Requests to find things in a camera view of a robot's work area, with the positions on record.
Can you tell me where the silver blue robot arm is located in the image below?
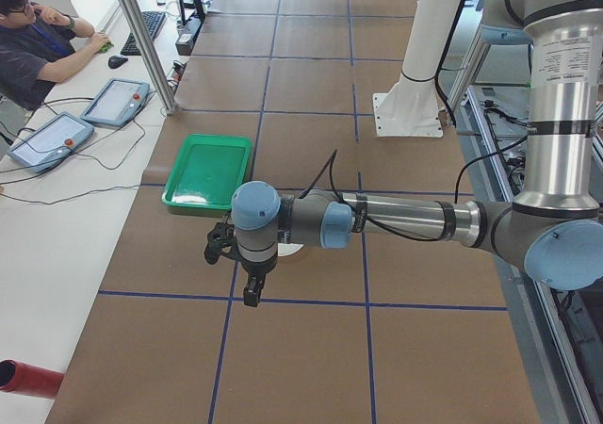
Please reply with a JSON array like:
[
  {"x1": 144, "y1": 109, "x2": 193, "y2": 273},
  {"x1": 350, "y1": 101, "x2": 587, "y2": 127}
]
[{"x1": 228, "y1": 0, "x2": 602, "y2": 306}]

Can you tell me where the red cylinder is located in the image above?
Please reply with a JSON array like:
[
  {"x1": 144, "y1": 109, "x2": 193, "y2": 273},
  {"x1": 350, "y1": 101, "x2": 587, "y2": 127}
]
[{"x1": 1, "y1": 360, "x2": 64, "y2": 400}]

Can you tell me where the green plastic tray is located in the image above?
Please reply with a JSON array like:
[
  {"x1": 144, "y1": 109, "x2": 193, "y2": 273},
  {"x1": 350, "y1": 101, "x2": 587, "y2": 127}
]
[{"x1": 162, "y1": 134, "x2": 252, "y2": 213}]

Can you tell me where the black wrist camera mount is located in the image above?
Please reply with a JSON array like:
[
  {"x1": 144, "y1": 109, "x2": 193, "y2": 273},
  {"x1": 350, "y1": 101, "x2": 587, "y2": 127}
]
[{"x1": 204, "y1": 221, "x2": 238, "y2": 265}]

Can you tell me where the white round plate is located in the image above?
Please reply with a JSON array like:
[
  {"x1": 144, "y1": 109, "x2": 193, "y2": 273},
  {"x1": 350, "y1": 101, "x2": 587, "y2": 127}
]
[{"x1": 278, "y1": 243, "x2": 303, "y2": 257}]

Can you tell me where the grey teach pendant far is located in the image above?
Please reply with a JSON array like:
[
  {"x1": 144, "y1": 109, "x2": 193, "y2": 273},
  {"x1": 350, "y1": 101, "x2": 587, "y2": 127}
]
[{"x1": 81, "y1": 78, "x2": 151, "y2": 128}]

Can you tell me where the seated person dark shirt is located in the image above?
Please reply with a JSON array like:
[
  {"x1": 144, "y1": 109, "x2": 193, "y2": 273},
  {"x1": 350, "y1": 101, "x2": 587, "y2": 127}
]
[{"x1": 1, "y1": 0, "x2": 111, "y2": 111}]

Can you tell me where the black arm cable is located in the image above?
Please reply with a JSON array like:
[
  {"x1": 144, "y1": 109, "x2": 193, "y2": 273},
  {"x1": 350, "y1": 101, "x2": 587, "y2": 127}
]
[{"x1": 299, "y1": 148, "x2": 529, "y2": 243}]

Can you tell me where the black computer mouse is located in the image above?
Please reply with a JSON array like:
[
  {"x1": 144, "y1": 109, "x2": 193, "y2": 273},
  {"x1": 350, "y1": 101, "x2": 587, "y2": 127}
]
[{"x1": 107, "y1": 55, "x2": 128, "y2": 70}]

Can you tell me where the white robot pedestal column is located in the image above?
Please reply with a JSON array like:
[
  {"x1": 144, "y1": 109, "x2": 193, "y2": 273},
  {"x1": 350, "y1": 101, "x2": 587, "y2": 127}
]
[{"x1": 373, "y1": 0, "x2": 464, "y2": 138}]

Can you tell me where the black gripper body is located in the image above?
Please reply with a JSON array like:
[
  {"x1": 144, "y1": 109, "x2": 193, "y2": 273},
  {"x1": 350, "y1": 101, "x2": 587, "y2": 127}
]
[{"x1": 241, "y1": 254, "x2": 278, "y2": 279}]

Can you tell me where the grey teach pendant near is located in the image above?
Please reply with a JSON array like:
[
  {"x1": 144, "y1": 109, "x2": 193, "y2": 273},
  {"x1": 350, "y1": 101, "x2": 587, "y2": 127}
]
[{"x1": 8, "y1": 112, "x2": 94, "y2": 173}]

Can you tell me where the grey teach pendant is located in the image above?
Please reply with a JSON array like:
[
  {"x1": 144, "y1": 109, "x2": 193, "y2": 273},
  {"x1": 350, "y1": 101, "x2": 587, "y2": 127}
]
[
  {"x1": 81, "y1": 78, "x2": 151, "y2": 128},
  {"x1": 8, "y1": 112, "x2": 94, "y2": 173}
]

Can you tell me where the black keyboard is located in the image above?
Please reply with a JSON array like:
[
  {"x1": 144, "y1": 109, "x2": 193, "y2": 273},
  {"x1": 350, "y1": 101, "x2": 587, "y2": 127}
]
[{"x1": 120, "y1": 9, "x2": 168, "y2": 57}]

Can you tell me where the aluminium frame post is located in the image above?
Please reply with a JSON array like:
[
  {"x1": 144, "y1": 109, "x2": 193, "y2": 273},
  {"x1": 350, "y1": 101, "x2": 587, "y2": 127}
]
[{"x1": 118, "y1": 0, "x2": 177, "y2": 115}]

